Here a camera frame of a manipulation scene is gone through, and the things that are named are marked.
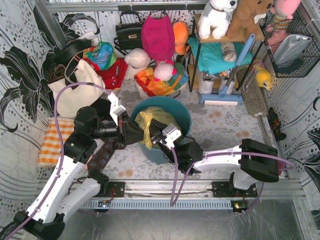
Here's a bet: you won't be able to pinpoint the teal plastic trash bin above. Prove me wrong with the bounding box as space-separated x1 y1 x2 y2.
130 96 192 165

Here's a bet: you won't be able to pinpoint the black round hat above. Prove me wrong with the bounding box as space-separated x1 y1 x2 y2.
55 39 92 67

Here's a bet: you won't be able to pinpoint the black wire basket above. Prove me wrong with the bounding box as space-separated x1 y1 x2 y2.
260 12 320 78

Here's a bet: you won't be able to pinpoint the pink plush toy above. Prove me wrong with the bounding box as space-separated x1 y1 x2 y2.
267 0 301 31

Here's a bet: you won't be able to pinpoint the white plush bear red clothes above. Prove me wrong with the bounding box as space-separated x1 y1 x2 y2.
96 48 151 90

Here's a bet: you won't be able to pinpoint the yellow translucent trash bag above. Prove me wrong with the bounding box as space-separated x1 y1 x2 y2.
134 106 177 151

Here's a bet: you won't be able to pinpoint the dark floral necktie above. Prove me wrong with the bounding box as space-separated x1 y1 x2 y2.
87 137 118 175

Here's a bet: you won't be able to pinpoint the colorful rainbow cloth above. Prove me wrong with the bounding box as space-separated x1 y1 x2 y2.
82 41 117 71

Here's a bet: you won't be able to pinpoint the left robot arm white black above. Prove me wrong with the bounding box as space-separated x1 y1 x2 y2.
14 106 144 240

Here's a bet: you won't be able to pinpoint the brown teddy bear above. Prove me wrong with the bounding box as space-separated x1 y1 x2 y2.
226 0 274 40

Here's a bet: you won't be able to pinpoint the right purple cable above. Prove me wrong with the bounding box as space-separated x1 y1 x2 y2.
169 147 296 208

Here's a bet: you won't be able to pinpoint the cream canvas tote bag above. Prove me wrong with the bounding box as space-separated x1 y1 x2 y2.
57 59 106 119

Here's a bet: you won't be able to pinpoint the orange plush toy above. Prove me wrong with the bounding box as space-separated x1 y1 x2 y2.
172 21 189 55

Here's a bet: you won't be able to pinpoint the purple cable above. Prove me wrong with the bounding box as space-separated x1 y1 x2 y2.
3 82 112 240
169 147 296 208

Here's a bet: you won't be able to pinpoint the grey patterned rolled cloth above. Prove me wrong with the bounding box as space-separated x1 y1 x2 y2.
220 42 237 62

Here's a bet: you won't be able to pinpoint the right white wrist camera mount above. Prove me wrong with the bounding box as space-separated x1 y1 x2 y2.
162 123 182 149

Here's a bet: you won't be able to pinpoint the magenta knitted bag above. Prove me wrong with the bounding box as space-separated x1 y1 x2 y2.
141 15 175 61

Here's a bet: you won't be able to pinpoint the teal folded cloth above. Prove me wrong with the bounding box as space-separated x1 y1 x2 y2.
187 37 253 74

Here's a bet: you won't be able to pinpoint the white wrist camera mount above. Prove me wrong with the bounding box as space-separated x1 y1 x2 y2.
162 123 182 149
107 92 126 126

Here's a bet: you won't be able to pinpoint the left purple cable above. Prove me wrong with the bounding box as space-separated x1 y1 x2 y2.
3 82 112 240

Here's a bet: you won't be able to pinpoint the pink round plush head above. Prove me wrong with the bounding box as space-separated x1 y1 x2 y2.
154 60 177 82

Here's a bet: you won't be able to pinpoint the white sneaker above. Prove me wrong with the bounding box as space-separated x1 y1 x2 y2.
198 72 215 94

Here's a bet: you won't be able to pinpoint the yellow plush duck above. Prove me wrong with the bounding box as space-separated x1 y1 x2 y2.
251 58 272 91

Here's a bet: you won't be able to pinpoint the orange striped cloth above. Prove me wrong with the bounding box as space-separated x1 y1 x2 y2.
134 67 189 99

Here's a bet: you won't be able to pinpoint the orange white checkered towel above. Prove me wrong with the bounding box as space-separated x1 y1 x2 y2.
37 116 74 167

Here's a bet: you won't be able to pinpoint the silver foil pouch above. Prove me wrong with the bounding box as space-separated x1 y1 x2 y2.
273 34 312 65

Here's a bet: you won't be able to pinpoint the black leather handbag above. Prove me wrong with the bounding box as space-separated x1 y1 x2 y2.
113 11 144 52

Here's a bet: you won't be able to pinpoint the blue lint roller mop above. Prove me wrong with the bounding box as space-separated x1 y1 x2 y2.
199 33 256 107

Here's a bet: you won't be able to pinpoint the white plush dog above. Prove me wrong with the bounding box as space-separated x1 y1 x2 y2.
198 0 238 40

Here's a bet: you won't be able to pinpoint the aluminium rail base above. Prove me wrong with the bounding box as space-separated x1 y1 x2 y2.
80 179 305 212

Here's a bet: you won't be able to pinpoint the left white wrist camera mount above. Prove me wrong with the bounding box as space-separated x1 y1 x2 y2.
107 92 126 126

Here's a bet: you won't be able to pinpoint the dark patterned cloth right side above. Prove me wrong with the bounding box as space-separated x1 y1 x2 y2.
267 107 287 142

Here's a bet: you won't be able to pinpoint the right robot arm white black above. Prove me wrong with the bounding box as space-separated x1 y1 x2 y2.
149 119 279 196

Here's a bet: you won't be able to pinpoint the black metal shelf rack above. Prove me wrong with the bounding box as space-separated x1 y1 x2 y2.
187 13 270 93

